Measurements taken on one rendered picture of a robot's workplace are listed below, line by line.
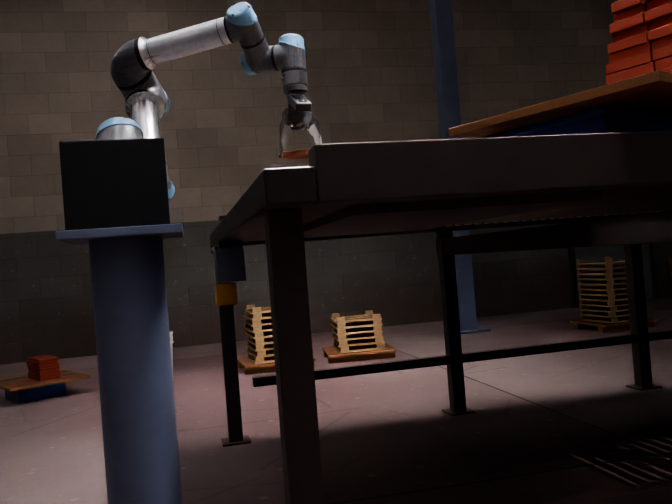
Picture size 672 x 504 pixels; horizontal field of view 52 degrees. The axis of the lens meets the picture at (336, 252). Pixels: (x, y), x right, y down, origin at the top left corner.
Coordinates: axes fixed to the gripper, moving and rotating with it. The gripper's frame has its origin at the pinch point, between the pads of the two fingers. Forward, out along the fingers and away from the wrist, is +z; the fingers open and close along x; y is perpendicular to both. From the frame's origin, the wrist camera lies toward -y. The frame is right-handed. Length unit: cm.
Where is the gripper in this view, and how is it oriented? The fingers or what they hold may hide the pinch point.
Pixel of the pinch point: (301, 153)
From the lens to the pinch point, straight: 203.2
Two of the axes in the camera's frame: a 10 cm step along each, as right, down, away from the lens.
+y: -2.7, 0.4, 9.6
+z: 0.8, 10.0, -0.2
